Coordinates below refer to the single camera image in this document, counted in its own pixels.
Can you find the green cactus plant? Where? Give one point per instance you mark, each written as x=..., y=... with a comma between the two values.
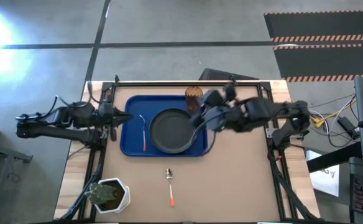
x=102, y=193

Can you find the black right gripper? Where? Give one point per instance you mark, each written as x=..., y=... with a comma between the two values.
x=225, y=112

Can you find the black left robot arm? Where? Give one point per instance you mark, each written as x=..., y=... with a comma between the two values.
x=57, y=132

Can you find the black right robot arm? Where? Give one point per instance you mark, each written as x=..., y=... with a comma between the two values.
x=281, y=115

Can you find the amber faceted plastic cup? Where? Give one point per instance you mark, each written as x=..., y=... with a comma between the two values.
x=194, y=98

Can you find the white paper sheet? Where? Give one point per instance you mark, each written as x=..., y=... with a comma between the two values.
x=324, y=177

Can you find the black aluminium table frame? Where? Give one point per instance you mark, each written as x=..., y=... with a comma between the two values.
x=169, y=84

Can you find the black power adapter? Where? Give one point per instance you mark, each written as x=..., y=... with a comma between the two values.
x=348, y=127

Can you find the black frying pan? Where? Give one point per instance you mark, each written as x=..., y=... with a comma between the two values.
x=171, y=132

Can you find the white hexagonal planter pot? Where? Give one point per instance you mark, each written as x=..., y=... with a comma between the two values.
x=124, y=194

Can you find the blue plastic tray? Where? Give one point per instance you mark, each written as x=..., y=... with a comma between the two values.
x=131, y=137

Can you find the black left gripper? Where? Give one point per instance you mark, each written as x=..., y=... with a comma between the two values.
x=107, y=115

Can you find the black flat panel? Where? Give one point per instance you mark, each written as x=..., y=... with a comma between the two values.
x=218, y=74

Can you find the black hazard-striped floor mat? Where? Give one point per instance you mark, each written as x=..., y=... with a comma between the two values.
x=321, y=25
x=327, y=62

